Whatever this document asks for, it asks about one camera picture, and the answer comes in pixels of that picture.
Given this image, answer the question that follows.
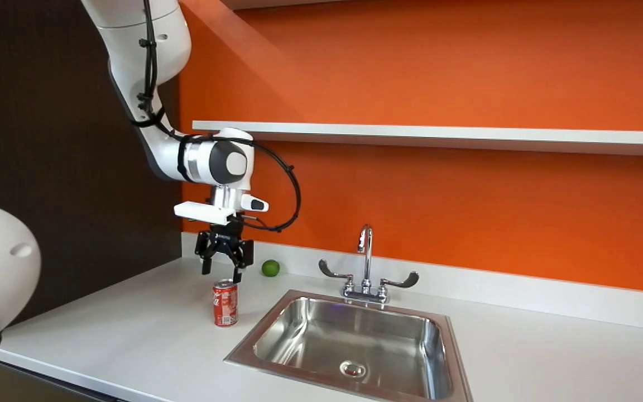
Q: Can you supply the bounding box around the white wall shelf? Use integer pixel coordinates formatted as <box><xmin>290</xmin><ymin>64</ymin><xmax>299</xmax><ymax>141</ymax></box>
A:
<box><xmin>192</xmin><ymin>121</ymin><xmax>643</xmax><ymax>157</ymax></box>

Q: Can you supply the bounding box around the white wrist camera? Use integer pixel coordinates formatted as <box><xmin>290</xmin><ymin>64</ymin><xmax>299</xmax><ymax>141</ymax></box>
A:
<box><xmin>174</xmin><ymin>202</ymin><xmax>237</xmax><ymax>226</ymax></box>

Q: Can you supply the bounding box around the chrome tap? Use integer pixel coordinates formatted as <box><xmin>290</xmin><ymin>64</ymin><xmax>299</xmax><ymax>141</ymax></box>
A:
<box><xmin>318</xmin><ymin>224</ymin><xmax>420</xmax><ymax>305</ymax></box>

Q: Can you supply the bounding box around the red soda can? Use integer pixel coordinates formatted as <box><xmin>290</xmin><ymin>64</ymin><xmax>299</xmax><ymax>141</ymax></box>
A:
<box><xmin>213</xmin><ymin>279</ymin><xmax>239</xmax><ymax>327</ymax></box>

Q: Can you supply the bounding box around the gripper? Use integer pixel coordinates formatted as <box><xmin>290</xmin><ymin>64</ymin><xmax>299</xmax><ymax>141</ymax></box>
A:
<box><xmin>195</xmin><ymin>215</ymin><xmax>255</xmax><ymax>284</ymax></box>

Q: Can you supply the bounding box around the stainless steel sink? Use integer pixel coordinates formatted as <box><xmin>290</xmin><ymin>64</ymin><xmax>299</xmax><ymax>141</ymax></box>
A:
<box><xmin>224</xmin><ymin>289</ymin><xmax>473</xmax><ymax>402</ymax></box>

